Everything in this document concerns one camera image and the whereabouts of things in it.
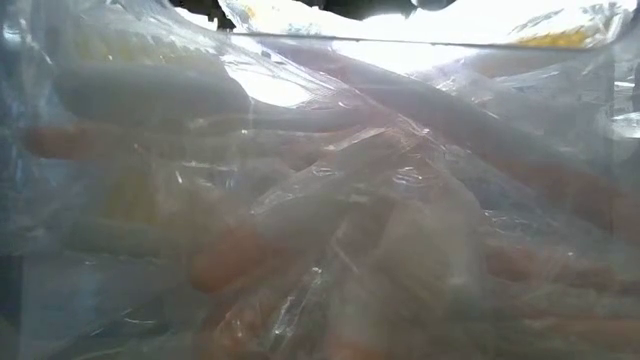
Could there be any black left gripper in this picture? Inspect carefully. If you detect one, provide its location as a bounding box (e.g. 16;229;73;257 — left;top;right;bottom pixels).
299;0;457;22

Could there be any black plastic tray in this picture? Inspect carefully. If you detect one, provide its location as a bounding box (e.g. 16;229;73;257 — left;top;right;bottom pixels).
0;0;640;360

